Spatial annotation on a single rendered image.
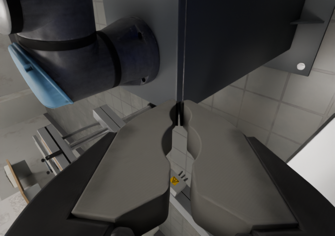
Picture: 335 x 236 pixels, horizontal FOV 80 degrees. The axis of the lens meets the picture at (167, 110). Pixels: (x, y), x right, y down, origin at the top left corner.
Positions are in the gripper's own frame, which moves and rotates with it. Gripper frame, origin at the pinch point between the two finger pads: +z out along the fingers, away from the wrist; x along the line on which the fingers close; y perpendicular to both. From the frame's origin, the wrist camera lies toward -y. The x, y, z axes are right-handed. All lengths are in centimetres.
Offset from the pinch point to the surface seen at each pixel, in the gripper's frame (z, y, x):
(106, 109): 122, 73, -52
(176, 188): 65, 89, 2
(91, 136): 96, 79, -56
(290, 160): 5.0, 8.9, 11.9
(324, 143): 3.7, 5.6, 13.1
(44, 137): 86, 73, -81
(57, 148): 80, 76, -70
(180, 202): 61, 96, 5
